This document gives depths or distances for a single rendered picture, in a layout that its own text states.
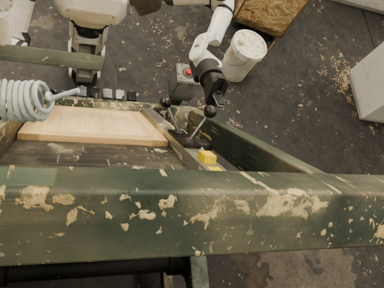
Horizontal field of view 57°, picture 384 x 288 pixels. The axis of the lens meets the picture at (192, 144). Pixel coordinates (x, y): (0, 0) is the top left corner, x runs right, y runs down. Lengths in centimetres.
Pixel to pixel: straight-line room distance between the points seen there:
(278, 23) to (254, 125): 102
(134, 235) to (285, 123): 277
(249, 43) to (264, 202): 251
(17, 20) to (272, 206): 118
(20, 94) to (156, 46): 260
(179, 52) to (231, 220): 269
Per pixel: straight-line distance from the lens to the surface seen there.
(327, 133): 339
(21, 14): 147
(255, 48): 297
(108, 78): 262
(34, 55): 50
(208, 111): 98
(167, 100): 107
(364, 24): 472
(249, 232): 53
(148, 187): 47
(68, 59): 50
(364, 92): 371
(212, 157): 83
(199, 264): 161
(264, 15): 343
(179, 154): 99
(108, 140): 108
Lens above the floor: 231
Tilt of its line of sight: 59 degrees down
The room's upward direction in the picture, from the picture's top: 36 degrees clockwise
